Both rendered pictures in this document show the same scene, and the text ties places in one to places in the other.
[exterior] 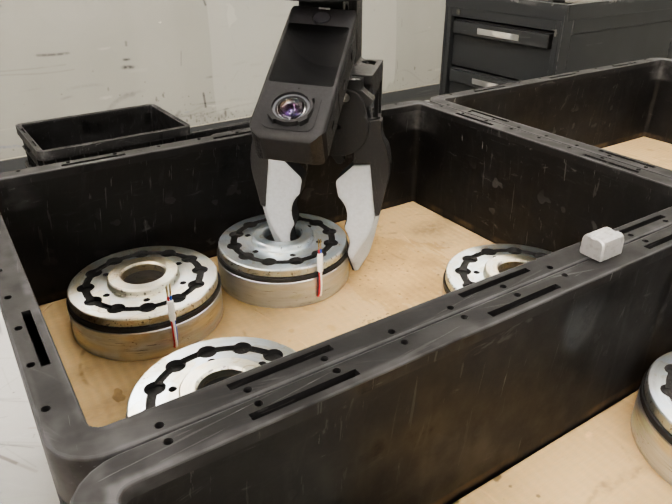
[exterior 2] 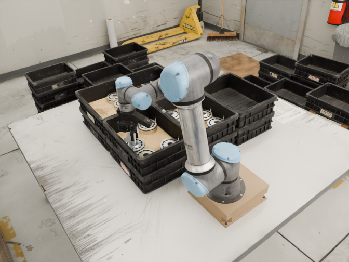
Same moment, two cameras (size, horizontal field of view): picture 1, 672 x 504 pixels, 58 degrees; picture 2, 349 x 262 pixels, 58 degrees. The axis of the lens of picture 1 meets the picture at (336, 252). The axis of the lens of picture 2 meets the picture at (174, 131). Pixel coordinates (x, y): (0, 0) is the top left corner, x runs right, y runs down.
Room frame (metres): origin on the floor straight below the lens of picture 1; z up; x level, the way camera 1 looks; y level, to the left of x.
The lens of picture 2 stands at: (0.22, 1.29, 1.84)
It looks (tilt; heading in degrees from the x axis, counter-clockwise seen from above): 36 degrees down; 270
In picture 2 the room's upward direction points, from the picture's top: 3 degrees counter-clockwise
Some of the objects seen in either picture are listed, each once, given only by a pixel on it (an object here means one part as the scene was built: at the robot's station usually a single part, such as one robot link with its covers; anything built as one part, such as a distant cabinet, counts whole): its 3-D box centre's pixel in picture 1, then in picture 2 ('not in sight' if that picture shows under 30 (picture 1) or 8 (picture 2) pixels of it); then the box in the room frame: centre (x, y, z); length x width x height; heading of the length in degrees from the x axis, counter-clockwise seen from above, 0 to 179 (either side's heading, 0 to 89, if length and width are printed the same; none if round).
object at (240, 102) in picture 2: not in sight; (233, 100); (-0.13, -0.33, 0.87); 0.40 x 0.30 x 0.11; 123
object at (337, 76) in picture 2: not in sight; (318, 87); (-1.13, -1.31, 0.37); 0.42 x 0.34 x 0.46; 125
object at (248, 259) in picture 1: (283, 241); (134, 144); (0.43, 0.04, 0.86); 0.10 x 0.10 x 0.01
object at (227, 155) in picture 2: not in sight; (225, 160); (0.02, 0.31, 0.96); 0.13 x 0.12 x 0.14; 39
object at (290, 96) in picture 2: not in sight; (289, 107); (-0.80, -1.07, 0.31); 0.40 x 0.30 x 0.34; 125
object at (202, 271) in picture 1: (144, 282); (145, 156); (0.37, 0.13, 0.86); 0.10 x 0.10 x 0.01
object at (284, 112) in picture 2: not in sight; (275, 107); (-0.45, -0.48, 0.70); 0.33 x 0.23 x 0.01; 125
